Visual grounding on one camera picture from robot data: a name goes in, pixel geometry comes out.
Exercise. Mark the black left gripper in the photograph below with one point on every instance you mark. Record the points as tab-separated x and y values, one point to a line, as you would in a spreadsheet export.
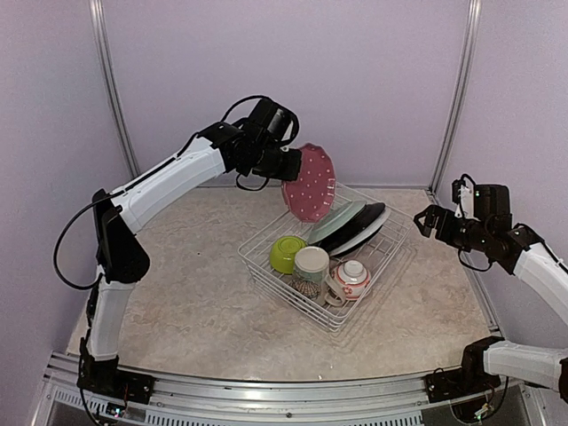
292	170

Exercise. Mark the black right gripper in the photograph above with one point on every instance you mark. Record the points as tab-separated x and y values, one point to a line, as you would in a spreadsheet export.
444	233

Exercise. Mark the black rimmed plate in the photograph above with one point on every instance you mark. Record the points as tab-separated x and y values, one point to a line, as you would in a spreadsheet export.
364	219

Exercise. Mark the pink polka dot plate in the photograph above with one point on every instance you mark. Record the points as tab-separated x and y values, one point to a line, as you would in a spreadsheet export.
310	184

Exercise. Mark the light teal flower plate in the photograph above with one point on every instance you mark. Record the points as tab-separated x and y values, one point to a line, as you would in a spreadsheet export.
334	220

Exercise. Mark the white red teal plate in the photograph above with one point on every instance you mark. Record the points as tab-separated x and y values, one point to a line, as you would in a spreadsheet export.
363	237

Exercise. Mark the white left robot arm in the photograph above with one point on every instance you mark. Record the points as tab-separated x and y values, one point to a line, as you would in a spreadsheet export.
121	214

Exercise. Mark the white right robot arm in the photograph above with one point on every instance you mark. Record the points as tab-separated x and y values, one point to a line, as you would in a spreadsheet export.
525	256

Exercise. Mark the red white floral bowl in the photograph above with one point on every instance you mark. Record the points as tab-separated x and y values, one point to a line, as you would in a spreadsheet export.
353	277

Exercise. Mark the lime green bowl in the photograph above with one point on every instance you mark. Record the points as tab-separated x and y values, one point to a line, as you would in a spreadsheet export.
283	252

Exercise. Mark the tall patterned mug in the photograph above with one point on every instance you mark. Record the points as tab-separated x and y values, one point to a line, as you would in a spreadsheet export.
310	270

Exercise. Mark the beige small cup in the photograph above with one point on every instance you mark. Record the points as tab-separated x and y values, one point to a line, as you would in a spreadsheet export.
334	294

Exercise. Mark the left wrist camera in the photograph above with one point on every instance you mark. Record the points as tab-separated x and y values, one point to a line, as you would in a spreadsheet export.
272	124

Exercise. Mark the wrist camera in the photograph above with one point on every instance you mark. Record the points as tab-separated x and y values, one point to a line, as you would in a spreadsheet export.
272	124
463	196

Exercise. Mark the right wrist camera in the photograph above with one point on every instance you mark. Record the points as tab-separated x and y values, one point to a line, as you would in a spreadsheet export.
463	196

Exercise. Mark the right aluminium frame post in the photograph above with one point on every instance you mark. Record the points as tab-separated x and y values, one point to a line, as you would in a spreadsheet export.
459	94

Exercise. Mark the aluminium frame post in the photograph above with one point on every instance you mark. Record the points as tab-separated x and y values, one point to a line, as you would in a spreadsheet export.
459	94
97	13

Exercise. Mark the white wire dish rack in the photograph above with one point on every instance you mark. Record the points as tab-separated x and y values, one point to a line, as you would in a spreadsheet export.
375	255

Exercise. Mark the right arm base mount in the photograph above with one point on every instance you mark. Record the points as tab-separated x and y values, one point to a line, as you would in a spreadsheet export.
467	379

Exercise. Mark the front aluminium rail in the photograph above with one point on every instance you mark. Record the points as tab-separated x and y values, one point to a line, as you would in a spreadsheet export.
190	400

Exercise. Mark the left aluminium frame post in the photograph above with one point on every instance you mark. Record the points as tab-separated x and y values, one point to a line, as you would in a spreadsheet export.
97	13

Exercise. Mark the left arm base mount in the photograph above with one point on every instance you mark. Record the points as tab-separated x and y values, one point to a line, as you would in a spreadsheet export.
107	379

